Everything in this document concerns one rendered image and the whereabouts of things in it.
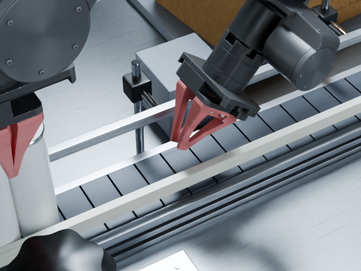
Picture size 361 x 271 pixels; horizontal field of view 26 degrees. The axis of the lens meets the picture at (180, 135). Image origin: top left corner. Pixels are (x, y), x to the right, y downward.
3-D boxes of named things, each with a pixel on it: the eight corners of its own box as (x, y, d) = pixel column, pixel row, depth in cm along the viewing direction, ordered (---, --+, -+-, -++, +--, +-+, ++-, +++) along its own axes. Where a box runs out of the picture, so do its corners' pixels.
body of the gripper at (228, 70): (218, 110, 88) (255, 57, 86) (173, 63, 95) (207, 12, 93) (253, 122, 93) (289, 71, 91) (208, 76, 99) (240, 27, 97)
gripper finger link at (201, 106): (170, 155, 92) (214, 91, 89) (141, 120, 97) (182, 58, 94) (208, 164, 97) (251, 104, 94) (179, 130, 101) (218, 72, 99)
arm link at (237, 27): (274, -7, 94) (247, -20, 89) (312, 23, 90) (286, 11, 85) (242, 41, 96) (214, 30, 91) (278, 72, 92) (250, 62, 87)
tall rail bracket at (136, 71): (151, 185, 105) (147, 92, 94) (125, 151, 110) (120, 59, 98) (172, 176, 106) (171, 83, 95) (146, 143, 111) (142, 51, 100)
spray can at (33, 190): (16, 245, 92) (-14, 116, 77) (16, 212, 95) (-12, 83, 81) (61, 241, 92) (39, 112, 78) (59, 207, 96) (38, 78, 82)
